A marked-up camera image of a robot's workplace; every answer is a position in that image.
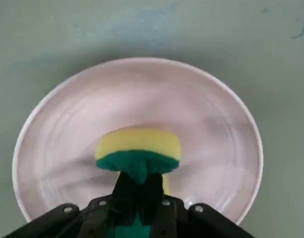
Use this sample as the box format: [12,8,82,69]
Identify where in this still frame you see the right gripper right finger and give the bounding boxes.
[141,173,258,238]

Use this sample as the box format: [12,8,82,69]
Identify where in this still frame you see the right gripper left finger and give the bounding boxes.
[4,171,140,238]

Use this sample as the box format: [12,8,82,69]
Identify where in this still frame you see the green and yellow sponge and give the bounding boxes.
[94,127,182,238]

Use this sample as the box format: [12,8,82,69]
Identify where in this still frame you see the pink plate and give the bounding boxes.
[11,57,264,225]

